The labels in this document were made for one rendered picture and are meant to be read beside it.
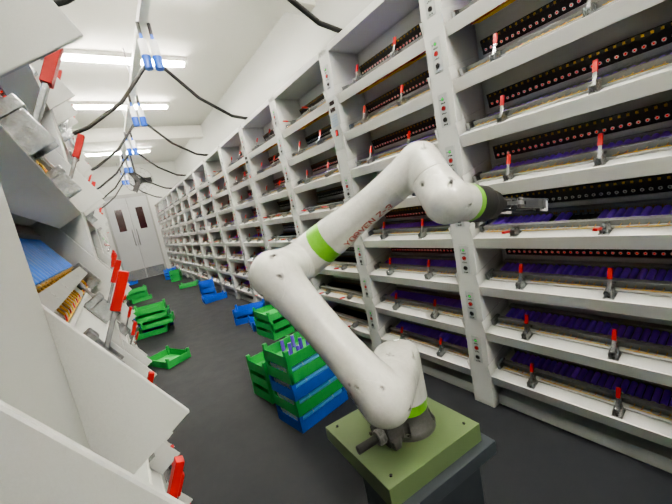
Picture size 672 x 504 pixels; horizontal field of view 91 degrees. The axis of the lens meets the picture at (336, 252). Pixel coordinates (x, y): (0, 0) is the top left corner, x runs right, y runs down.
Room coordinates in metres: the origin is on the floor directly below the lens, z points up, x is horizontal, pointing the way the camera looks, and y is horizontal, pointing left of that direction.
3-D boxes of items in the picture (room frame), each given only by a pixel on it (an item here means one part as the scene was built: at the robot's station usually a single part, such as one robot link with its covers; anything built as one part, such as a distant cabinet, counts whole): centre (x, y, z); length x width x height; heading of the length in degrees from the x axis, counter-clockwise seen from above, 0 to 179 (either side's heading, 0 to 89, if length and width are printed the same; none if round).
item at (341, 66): (1.99, -0.22, 0.91); 0.20 x 0.09 x 1.81; 123
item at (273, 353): (1.56, 0.26, 0.36); 0.30 x 0.20 x 0.08; 132
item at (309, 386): (1.56, 0.26, 0.20); 0.30 x 0.20 x 0.08; 132
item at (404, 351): (0.87, -0.11, 0.48); 0.16 x 0.13 x 0.19; 157
